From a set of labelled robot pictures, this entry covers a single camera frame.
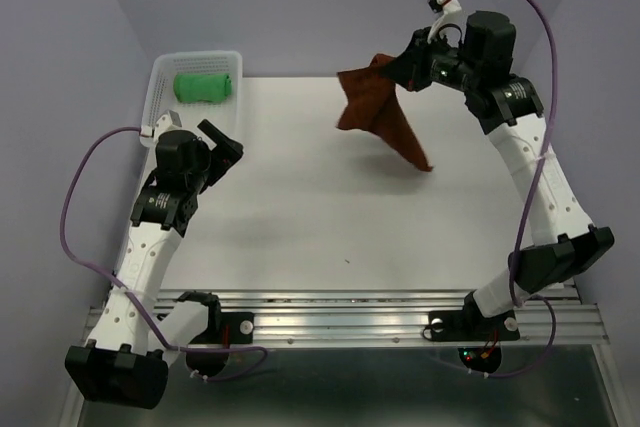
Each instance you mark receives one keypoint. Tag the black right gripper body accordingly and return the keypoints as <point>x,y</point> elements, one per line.
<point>450,66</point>

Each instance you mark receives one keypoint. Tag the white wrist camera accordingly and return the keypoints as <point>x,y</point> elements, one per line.
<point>445,11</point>
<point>168,121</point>

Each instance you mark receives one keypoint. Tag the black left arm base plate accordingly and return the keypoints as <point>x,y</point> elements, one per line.
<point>198,318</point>

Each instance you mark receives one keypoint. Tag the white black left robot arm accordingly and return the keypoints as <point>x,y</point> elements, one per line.
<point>125,360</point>

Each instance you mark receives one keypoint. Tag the brown microfiber towel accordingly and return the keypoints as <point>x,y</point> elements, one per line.
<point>372,106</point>

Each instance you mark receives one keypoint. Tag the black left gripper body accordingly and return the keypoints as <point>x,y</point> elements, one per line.
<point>198,175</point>

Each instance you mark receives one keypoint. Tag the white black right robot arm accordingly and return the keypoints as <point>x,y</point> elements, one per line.
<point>565,240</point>

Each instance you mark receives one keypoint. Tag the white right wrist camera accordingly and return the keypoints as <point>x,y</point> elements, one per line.
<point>445,11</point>

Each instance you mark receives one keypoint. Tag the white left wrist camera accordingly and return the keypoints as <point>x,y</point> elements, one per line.
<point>168,121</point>

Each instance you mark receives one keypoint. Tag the aluminium mounting rail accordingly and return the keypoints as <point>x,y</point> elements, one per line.
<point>386,318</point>

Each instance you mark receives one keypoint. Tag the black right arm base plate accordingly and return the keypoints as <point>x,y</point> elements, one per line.
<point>467,325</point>

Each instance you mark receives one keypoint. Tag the white perforated plastic basket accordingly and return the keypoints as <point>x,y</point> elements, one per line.
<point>160,95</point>

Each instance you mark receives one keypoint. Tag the green microfiber towel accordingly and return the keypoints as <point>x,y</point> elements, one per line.
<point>209,88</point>

